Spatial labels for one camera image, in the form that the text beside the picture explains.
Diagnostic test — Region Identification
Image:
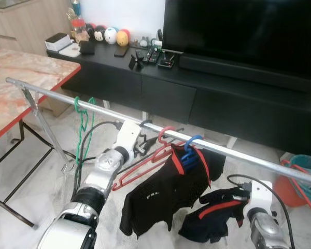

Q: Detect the black wire hanger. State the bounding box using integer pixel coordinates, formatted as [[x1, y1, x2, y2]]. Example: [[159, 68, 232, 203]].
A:
[[139, 119, 185, 156]]

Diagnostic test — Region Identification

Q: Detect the navy shirt red trim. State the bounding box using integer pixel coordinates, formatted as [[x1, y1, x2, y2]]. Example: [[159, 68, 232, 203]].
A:
[[179, 188, 249, 243]]

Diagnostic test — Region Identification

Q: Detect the green plastic hanger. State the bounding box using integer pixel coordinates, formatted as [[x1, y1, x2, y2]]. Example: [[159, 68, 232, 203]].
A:
[[74, 96, 97, 179]]

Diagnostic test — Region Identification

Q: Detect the red plastic hanger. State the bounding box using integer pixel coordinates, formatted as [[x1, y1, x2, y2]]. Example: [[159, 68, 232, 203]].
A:
[[112, 126, 190, 191], [280, 158, 311, 221]]

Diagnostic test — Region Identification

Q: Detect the blue plastic hanger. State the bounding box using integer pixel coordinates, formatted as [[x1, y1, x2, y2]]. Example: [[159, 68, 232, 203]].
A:
[[179, 135, 204, 172]]

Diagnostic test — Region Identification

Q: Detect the red plastic bucket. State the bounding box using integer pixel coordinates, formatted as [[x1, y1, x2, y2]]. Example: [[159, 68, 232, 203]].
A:
[[272, 174, 306, 208]]

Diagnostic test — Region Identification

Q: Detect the silver clothes rack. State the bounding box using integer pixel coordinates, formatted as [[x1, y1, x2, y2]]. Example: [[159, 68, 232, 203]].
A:
[[5, 77, 311, 200]]

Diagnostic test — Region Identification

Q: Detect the black shirt red trim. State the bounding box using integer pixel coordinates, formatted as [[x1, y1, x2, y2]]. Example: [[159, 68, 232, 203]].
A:
[[119, 143, 226, 238]]

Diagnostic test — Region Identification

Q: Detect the teal plastic bag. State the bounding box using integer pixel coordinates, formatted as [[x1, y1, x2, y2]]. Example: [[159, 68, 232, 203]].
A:
[[288, 154, 311, 208]]

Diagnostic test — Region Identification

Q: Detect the black TV console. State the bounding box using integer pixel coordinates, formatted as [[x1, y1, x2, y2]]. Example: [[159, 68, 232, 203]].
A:
[[46, 44, 311, 159]]

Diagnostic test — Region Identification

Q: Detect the small black box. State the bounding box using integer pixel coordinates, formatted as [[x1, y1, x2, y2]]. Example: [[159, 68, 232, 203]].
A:
[[158, 52, 176, 69]]

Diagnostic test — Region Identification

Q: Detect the black remote control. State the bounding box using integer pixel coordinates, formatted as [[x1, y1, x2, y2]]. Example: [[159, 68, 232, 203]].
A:
[[143, 48, 161, 65]]

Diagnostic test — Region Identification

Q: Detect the black smartphone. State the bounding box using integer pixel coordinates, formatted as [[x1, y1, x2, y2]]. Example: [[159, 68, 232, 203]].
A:
[[114, 46, 129, 58]]

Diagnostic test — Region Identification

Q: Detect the yellow ball figurine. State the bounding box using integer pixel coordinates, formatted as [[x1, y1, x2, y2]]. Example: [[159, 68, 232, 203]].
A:
[[116, 29, 131, 47]]

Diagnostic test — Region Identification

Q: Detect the black square pouch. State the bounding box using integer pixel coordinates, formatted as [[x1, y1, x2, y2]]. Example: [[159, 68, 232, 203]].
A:
[[79, 40, 95, 56]]

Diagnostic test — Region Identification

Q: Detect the black white ball figurine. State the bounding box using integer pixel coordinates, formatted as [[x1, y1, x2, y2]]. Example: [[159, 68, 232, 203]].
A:
[[94, 26, 106, 43]]

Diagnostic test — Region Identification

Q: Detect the black soundbar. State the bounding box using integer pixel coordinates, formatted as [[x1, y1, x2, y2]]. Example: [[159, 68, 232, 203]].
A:
[[179, 53, 311, 94]]

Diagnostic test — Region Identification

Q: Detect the white box black lid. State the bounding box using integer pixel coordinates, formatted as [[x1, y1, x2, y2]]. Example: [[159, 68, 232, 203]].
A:
[[45, 33, 72, 52]]

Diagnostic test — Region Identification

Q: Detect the marble table red edge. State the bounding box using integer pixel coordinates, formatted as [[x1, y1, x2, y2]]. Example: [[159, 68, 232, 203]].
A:
[[0, 47, 81, 229]]

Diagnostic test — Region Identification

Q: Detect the black flat television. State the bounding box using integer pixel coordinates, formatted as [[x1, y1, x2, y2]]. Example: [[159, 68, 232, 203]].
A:
[[162, 0, 311, 78]]

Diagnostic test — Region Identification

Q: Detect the light wood cabinet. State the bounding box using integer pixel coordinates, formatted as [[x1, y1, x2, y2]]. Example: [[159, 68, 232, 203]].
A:
[[0, 0, 73, 55]]

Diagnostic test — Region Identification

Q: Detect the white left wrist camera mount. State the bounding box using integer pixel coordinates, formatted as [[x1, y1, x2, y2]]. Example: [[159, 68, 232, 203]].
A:
[[114, 120, 142, 156]]

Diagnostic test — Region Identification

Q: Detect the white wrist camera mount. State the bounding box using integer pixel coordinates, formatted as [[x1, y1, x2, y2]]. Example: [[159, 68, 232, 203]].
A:
[[114, 120, 142, 156], [247, 180, 274, 218]]

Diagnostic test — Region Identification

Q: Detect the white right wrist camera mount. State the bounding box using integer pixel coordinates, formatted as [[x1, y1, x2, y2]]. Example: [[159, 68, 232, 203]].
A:
[[247, 180, 274, 218]]

